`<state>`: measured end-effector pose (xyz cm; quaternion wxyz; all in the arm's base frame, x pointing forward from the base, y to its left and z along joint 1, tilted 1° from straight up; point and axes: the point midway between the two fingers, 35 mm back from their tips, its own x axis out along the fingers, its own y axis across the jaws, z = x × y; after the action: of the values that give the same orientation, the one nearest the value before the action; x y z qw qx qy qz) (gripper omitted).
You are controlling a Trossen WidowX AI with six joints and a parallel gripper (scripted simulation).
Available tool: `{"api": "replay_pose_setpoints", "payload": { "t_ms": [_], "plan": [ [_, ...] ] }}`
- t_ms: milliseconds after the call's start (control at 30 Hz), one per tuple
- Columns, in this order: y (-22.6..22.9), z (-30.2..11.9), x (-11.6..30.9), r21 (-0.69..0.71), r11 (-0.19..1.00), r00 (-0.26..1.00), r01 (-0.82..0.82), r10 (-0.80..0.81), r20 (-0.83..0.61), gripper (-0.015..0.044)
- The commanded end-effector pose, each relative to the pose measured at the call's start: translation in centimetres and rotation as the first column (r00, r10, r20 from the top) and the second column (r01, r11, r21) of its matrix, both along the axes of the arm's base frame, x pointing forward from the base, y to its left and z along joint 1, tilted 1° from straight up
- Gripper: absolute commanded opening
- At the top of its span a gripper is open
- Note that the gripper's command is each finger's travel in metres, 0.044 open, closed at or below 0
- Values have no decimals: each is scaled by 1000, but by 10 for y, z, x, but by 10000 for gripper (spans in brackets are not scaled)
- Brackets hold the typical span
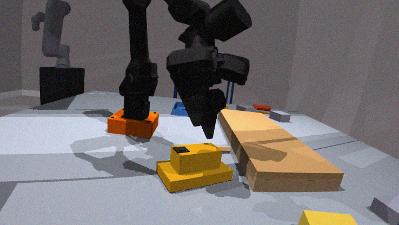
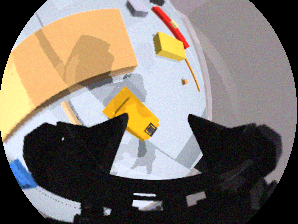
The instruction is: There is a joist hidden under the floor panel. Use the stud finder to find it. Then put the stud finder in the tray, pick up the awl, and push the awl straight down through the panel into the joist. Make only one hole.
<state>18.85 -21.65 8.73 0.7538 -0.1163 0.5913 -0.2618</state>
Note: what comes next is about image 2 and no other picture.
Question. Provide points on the awl with wooden handle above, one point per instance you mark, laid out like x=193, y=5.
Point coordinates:
x=70, y=114

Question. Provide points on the tan wooden floor panel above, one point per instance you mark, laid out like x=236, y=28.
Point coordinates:
x=61, y=58

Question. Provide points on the blue open tray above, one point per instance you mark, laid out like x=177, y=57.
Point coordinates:
x=22, y=177

